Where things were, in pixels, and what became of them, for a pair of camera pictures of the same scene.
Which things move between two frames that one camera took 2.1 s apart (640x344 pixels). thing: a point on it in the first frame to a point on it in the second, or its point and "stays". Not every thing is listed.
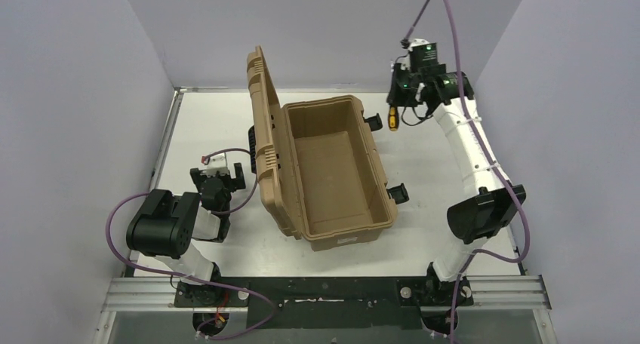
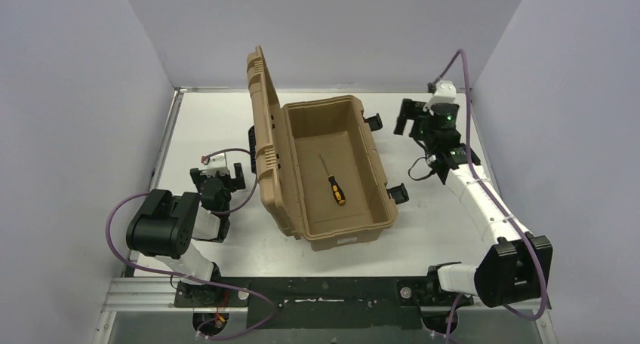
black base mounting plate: x=325 y=302 stays
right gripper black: x=397 y=98 to x=413 y=109
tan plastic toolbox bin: x=319 y=172 stays
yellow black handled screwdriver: x=393 y=118 to x=337 y=191
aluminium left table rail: x=178 y=93 stays
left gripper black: x=216 y=180 stays
